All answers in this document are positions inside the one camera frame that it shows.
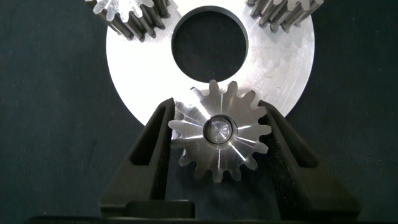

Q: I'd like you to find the large steel gear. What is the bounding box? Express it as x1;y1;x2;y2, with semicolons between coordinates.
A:
167;79;272;184

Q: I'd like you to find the small steel gear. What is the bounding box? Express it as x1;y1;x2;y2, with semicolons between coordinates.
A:
85;0;171;42
247;0;325;34

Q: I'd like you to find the round white plate with pins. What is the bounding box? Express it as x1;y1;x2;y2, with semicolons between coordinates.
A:
105;0;315;126

